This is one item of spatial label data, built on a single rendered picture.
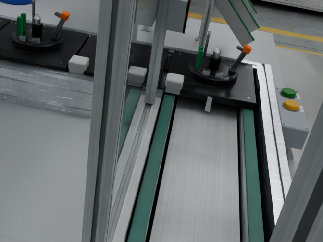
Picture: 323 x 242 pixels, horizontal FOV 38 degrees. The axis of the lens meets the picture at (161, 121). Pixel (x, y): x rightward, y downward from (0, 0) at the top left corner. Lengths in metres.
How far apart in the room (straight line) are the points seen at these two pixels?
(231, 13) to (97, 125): 1.02
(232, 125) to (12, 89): 0.58
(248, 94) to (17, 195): 0.64
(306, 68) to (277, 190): 0.92
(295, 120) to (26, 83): 0.69
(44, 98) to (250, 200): 0.60
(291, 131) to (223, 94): 0.20
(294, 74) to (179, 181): 0.86
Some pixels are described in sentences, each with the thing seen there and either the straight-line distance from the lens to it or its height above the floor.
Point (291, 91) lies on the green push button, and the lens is 1.34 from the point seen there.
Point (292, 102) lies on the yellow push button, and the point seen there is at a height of 0.97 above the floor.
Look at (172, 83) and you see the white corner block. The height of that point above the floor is 0.98.
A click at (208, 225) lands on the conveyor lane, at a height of 0.92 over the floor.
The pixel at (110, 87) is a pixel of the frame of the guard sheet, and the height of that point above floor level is 1.30.
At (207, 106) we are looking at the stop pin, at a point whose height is 0.94.
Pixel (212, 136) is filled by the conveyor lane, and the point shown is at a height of 0.92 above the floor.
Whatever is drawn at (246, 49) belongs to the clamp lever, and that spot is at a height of 1.07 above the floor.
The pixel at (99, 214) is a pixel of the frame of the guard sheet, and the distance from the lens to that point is 0.58.
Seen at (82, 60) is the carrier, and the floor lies 0.99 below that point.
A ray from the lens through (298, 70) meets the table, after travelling 1.78.
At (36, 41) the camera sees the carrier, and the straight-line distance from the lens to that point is 1.32.
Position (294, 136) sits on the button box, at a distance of 1.20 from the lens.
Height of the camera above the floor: 1.53
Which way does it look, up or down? 32 degrees down
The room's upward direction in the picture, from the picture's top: 10 degrees clockwise
